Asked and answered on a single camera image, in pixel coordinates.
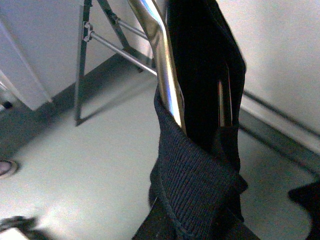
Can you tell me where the pink round floor object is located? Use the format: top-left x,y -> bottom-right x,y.
0,160 -> 18,179

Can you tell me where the black polo shirt with logo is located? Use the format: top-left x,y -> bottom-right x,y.
134,0 -> 257,240

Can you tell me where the white cabinet with black caster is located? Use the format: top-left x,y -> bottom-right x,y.
0,16 -> 53,110

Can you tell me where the grey metal clothes drying rack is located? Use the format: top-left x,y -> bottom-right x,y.
73,0 -> 157,126

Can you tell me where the dark object at bottom left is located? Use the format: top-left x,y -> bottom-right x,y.
0,215 -> 52,240

